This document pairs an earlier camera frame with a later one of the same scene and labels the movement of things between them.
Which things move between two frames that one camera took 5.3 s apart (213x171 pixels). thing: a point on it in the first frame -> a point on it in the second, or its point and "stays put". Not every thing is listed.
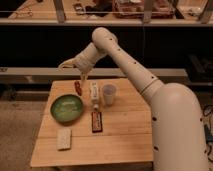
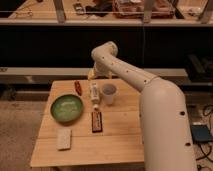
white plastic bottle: x=94 y=96 stays put
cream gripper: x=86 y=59 -> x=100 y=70
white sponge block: x=63 y=138 stays put
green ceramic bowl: x=67 y=108 stays put
